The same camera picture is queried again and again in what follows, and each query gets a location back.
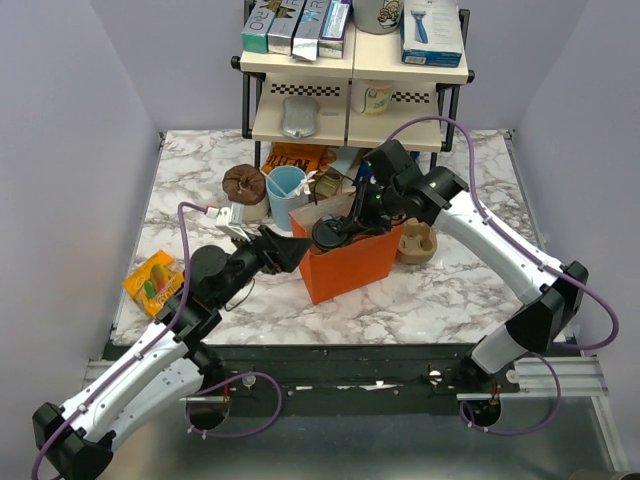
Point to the white printed paper cup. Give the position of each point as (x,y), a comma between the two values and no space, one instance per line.
(370,97)

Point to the orange paper gift bag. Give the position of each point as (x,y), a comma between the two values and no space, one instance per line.
(329,274)

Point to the teal toothpaste box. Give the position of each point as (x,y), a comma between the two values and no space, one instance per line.
(258,24)

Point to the silver blue toothpaste box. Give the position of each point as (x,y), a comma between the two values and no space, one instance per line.
(306,39)

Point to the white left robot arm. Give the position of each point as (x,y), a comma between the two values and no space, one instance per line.
(169,361)

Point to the orange snack bag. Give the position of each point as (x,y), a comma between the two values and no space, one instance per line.
(307,157)

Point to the purple white toothpaste box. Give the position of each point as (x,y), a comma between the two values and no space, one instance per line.
(333,33)

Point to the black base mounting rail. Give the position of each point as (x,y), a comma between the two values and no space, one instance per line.
(346,380)

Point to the black plastic cup lid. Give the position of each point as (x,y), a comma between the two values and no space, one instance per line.
(332,232)

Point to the orange snack packet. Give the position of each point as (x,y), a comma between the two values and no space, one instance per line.
(152,284)

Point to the olive brown small package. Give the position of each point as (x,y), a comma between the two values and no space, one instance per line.
(327,184)

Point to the blue razor package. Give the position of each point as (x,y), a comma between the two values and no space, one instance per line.
(431,33)

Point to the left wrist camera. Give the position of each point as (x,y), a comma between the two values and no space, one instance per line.
(223,221)

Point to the brown cardboard cup carrier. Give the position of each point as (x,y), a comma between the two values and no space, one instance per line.
(418,243)

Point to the light blue cup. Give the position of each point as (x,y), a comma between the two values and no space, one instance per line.
(280,183)

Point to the brown and white pouch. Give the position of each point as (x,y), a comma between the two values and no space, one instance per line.
(246,185)

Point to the grey cartoon mug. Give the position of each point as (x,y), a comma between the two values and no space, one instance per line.
(377,16)

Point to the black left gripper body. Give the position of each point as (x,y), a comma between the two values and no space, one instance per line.
(257,259)

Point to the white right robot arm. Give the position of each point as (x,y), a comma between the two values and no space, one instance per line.
(546,288)

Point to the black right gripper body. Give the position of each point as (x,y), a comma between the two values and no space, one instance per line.
(373,206)

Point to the cream two-tier shelf rack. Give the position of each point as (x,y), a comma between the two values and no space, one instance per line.
(269,79)

